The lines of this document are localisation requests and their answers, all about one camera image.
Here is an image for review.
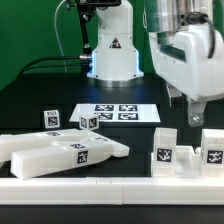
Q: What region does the white chair seat part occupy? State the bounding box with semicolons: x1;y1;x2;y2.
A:
174;145;201;177

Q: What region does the small white tagged cube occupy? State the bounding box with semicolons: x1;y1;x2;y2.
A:
79;113;99;130

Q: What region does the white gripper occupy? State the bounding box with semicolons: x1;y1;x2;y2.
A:
149;25;224;127

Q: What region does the grey thin cable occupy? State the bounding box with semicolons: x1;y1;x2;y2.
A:
54;0;69;74

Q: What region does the small white tagged nut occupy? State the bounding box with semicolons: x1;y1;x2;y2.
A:
44;110;60;129

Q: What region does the white front fence bar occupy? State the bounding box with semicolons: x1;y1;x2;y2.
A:
0;178;224;205

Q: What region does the black cable bundle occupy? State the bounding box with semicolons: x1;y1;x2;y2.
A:
16;55;93;79

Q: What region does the white marker sheet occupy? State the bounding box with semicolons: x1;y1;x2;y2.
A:
70;103;160;123

